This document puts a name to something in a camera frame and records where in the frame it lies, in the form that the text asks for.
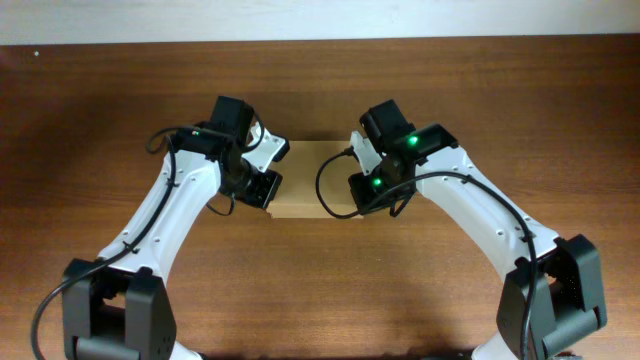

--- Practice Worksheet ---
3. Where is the cardboard box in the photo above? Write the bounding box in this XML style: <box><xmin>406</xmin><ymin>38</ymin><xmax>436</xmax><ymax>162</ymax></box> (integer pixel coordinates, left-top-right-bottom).
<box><xmin>267</xmin><ymin>141</ymin><xmax>361</xmax><ymax>219</ymax></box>

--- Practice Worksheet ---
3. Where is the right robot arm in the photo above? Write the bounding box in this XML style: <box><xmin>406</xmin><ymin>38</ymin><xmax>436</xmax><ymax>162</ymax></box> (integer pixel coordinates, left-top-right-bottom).
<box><xmin>349</xmin><ymin>100</ymin><xmax>608</xmax><ymax>359</ymax></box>

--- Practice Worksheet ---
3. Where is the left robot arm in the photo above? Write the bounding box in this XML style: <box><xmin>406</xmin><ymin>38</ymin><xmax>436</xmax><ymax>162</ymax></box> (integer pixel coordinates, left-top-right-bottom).
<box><xmin>61</xmin><ymin>96</ymin><xmax>289</xmax><ymax>359</ymax></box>

